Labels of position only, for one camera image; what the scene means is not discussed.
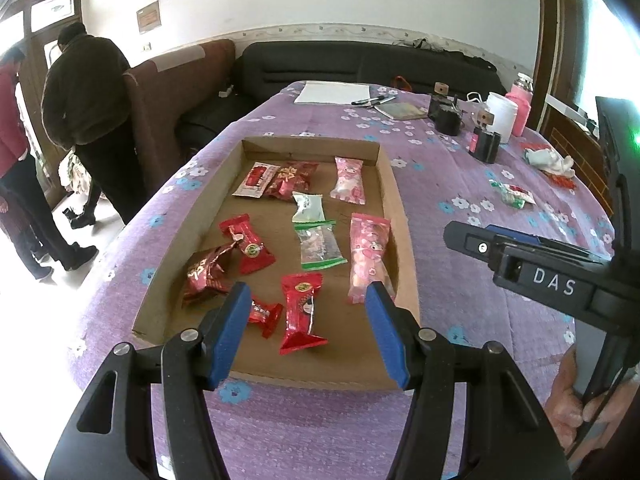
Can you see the green white candy packet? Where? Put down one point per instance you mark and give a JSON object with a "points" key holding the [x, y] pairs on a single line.
{"points": [[507, 196]]}

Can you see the white red snack packet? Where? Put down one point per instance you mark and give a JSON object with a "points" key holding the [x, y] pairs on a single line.
{"points": [[256, 181]]}

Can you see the black pen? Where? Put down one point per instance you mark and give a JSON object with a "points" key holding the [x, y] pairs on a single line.
{"points": [[373, 102]]}

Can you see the red beaded ornament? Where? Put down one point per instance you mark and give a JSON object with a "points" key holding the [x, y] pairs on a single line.
{"points": [[561, 181]]}

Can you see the white paper sheet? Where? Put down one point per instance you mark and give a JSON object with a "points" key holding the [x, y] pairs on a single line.
{"points": [[332, 92]]}

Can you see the clear green-edged snack packet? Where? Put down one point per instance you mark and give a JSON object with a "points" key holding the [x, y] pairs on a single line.
{"points": [[318, 246]]}

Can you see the dark red foil snack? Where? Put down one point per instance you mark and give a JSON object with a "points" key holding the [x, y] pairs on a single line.
{"points": [[290, 178]]}

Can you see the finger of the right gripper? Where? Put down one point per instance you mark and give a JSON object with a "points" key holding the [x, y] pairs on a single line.
{"points": [[545, 242], [526, 266]]}

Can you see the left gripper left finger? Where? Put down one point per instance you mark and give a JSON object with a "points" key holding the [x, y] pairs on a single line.
{"points": [[110, 434]]}

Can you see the pink snack packet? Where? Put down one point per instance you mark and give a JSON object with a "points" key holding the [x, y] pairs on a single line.
{"points": [[368, 238]]}

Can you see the olive notebook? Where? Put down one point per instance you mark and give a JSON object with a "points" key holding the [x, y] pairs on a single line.
{"points": [[400, 111]]}

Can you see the small red candy packet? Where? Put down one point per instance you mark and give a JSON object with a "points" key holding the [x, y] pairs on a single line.
{"points": [[265, 316]]}

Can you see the small wall plaque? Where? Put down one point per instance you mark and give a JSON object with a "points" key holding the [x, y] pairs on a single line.
{"points": [[148, 18]]}

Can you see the white crumpled cloth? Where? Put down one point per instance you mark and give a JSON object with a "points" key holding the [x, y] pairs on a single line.
{"points": [[551, 162]]}

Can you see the red cartoon snack packet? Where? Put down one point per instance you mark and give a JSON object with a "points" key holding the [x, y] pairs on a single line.
{"points": [[300, 293]]}

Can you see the dark red foil snack bag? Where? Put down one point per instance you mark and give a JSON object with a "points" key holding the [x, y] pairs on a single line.
{"points": [[207, 273]]}

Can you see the wooden door frame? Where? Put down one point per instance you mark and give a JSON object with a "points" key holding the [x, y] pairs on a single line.
{"points": [[560, 65]]}

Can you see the black sofa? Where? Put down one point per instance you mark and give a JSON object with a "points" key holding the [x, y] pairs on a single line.
{"points": [[266, 68]]}

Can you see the bare right hand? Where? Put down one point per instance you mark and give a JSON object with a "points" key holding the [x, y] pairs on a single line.
{"points": [[567, 413]]}

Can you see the purple floral tablecloth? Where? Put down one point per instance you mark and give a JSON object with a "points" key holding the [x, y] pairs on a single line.
{"points": [[268, 432]]}

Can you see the cardboard tray box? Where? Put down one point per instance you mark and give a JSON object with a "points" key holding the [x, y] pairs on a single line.
{"points": [[350, 361]]}

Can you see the pink sleeved water bottle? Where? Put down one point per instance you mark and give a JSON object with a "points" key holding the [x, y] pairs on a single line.
{"points": [[521, 93]]}

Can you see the person in red top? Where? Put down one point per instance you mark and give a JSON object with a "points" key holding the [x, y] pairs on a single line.
{"points": [[19, 173]]}

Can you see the black jar wooden lid front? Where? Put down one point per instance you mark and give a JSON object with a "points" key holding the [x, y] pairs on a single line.
{"points": [[484, 143]]}

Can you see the red round-logo candy packet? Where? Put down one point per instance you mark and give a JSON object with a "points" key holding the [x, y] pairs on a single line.
{"points": [[255, 256]]}

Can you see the person in black jacket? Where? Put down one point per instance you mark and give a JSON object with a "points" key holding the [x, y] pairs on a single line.
{"points": [[85, 108]]}

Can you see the brown sofa chair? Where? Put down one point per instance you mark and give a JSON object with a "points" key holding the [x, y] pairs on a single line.
{"points": [[161, 89]]}

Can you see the black jar wooden lid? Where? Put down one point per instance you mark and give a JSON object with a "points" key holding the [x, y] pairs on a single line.
{"points": [[443, 111], [484, 143]]}

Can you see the white plastic canister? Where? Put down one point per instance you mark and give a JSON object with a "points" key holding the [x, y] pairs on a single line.
{"points": [[504, 111]]}

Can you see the pale green wafer packet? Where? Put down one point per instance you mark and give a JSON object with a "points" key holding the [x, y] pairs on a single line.
{"points": [[309, 208]]}

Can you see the tall pink My Melody snack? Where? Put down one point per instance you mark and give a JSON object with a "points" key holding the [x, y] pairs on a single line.
{"points": [[349, 184]]}

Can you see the black jar wooden lid rear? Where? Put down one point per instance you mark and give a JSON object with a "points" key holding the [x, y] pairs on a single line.
{"points": [[443, 111]]}

